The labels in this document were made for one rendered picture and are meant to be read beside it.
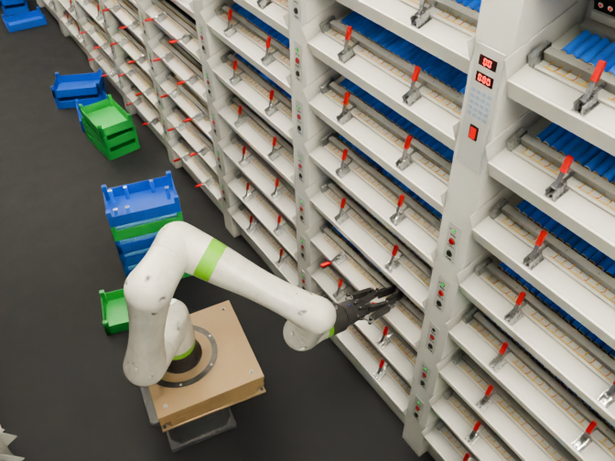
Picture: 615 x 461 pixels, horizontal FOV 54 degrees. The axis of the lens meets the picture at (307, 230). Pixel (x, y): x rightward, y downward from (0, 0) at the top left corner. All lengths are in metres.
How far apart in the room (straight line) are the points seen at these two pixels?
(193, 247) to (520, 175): 0.83
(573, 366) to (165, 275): 0.99
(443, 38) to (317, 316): 0.77
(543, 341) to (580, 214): 0.39
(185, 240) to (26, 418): 1.26
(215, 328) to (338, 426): 0.60
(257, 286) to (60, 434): 1.20
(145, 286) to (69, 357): 1.28
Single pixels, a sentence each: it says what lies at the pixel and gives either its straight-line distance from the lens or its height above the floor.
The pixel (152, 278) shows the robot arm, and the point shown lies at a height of 1.00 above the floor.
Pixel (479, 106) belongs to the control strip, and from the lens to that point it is 1.32.
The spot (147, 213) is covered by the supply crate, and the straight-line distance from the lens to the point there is 2.63.
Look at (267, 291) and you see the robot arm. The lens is 1.64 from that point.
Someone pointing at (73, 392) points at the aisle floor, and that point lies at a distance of 2.66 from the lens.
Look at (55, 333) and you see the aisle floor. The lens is 2.88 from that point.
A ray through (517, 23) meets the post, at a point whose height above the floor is 1.63.
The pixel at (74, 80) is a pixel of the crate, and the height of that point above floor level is 0.09.
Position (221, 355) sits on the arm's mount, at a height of 0.38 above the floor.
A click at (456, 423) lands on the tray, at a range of 2.05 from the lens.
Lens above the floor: 2.10
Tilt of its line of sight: 43 degrees down
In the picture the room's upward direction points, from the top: 1 degrees counter-clockwise
